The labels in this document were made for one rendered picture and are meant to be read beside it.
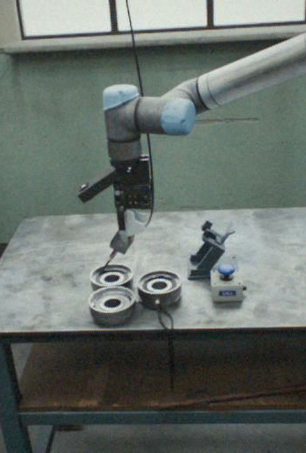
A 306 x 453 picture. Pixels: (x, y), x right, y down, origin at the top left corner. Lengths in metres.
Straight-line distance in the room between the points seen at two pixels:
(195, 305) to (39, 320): 0.36
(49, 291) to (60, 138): 1.61
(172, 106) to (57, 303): 0.54
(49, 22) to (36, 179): 0.76
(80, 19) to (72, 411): 1.93
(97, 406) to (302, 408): 0.49
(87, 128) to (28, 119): 0.29
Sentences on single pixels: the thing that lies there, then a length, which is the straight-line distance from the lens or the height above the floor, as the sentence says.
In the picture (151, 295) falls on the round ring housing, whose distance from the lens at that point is 1.37.
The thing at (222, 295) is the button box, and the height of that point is 0.82.
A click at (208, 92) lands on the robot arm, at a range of 1.32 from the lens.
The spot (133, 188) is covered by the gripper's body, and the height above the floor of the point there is 1.07.
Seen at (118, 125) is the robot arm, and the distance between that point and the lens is 1.28.
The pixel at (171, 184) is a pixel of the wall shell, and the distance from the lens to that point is 3.04.
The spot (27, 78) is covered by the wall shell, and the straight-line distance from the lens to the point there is 2.97.
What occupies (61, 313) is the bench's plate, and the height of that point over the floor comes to 0.80.
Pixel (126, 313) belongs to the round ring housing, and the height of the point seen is 0.83.
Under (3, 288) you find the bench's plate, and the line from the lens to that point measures 1.55.
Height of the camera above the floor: 1.58
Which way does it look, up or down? 26 degrees down
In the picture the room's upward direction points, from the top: 4 degrees counter-clockwise
